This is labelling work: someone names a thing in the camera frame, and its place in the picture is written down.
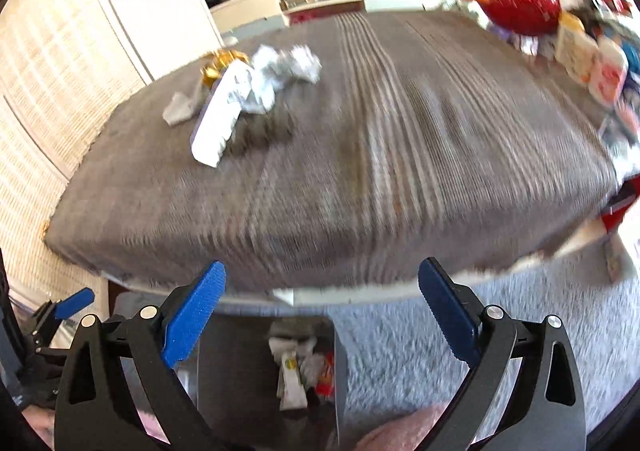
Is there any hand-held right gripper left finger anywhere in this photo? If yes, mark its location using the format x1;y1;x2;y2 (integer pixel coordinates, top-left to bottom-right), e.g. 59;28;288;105
54;260;228;451

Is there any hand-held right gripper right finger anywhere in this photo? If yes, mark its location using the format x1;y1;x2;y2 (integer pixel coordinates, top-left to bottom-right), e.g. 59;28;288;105
416;256;587;451

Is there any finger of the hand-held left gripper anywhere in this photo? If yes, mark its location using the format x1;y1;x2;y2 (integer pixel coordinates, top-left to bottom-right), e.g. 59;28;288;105
30;287;96;353

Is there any trash bin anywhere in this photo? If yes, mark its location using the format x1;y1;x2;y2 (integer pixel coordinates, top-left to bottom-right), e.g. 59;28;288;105
194;315;347;451

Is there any red snack packet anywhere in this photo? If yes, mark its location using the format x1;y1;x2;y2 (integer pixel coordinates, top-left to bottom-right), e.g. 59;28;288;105
315;351;336;400

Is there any grey shaggy rug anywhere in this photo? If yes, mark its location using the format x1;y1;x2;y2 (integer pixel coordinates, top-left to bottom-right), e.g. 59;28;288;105
107;236;627;451

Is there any white yellow printed wrapper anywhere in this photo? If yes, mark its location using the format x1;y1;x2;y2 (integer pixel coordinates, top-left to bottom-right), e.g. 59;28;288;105
277;353;309;411

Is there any pink fuzzy clothing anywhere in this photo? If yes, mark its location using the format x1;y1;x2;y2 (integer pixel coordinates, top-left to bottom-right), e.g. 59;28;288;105
354;404;454;451

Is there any brown plaid tablecloth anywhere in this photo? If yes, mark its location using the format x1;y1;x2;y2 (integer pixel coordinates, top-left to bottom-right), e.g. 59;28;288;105
44;10;619;293

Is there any long white wrapper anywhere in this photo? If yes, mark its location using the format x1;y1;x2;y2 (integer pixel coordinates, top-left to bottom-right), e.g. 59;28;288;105
190;64;254;168

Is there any red paper bag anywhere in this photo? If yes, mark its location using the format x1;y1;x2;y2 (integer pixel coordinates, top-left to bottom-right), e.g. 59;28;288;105
600;196;634;233

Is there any pale crumpled wrapper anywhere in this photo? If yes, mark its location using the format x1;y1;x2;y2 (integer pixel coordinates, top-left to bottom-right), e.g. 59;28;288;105
162;90;207;126

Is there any woven folding screen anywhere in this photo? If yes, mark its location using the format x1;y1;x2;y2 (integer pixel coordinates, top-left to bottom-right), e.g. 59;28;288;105
0;0;224;298

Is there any gold crumpled wrapper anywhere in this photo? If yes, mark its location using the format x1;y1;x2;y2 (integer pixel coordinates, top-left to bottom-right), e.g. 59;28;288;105
200;50;251;88

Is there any white crumpled paper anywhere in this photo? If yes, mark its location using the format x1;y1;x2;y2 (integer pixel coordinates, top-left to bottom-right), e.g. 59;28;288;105
244;44;322;116

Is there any white bottle pink label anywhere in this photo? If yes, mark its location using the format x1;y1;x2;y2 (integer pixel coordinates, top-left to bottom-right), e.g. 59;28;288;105
589;36;630;107

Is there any white bottle yellow cap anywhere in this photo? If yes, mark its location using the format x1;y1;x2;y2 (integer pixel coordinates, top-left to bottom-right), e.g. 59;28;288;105
555;11;599;85

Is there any blue round tin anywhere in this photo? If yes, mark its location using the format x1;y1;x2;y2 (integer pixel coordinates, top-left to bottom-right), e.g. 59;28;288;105
620;38;640;84

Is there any red plastic basket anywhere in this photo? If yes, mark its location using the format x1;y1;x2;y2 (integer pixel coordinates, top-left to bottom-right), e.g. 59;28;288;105
481;0;562;37

